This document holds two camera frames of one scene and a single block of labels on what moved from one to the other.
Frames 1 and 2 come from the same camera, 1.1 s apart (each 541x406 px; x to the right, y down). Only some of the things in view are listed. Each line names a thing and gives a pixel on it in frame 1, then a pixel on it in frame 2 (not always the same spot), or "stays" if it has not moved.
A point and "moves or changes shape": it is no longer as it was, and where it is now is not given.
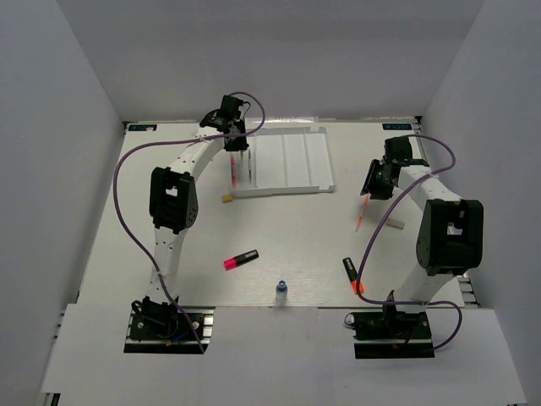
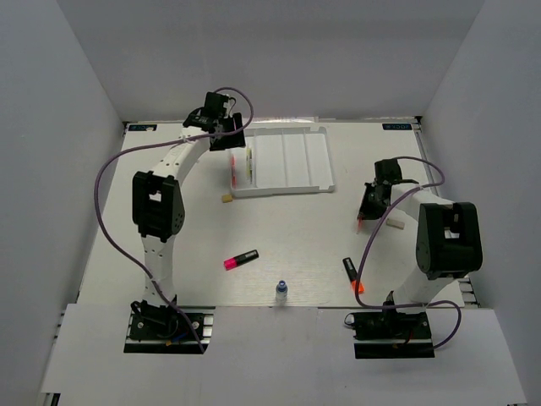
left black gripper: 240,145 stays
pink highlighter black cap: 240,260 stays
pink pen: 233,172 stays
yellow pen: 242,165 moves or changes shape
